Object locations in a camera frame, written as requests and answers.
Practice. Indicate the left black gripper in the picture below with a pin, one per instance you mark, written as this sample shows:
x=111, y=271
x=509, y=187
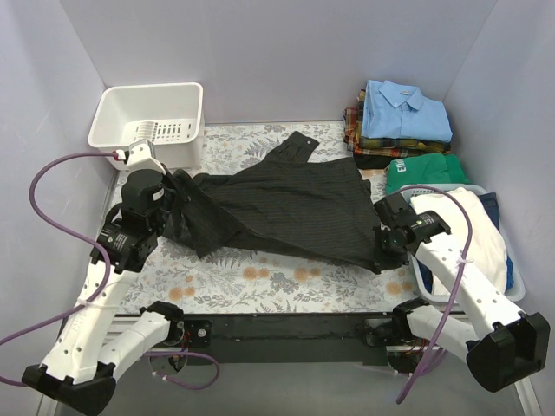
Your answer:
x=172, y=191

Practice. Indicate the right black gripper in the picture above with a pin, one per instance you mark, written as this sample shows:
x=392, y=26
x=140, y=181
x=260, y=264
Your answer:
x=386, y=210

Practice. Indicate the black pinstriped long sleeve shirt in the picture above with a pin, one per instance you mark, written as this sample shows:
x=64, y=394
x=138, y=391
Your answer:
x=285, y=204

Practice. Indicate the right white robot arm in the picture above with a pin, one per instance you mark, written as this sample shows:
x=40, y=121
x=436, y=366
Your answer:
x=500, y=343

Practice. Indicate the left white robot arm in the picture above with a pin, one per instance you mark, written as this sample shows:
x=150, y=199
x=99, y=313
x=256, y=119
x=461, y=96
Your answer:
x=82, y=369

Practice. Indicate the green folded shirt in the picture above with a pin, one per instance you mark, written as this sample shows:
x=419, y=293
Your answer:
x=431, y=168

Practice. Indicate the white garment in basket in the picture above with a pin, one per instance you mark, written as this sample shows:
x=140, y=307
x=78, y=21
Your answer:
x=487, y=248

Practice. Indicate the light blue folded shirt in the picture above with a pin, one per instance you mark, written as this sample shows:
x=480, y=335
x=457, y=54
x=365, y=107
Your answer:
x=396, y=111

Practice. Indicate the plaid folded shirt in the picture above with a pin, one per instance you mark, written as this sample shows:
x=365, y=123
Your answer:
x=393, y=148

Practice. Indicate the white plastic bin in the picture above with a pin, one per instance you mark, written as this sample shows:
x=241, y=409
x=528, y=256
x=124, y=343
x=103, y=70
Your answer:
x=169, y=115

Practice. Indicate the aluminium rail frame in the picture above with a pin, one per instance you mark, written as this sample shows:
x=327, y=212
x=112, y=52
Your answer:
x=400, y=361

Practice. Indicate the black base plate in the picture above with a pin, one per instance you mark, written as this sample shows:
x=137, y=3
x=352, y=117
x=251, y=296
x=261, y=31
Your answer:
x=266, y=338

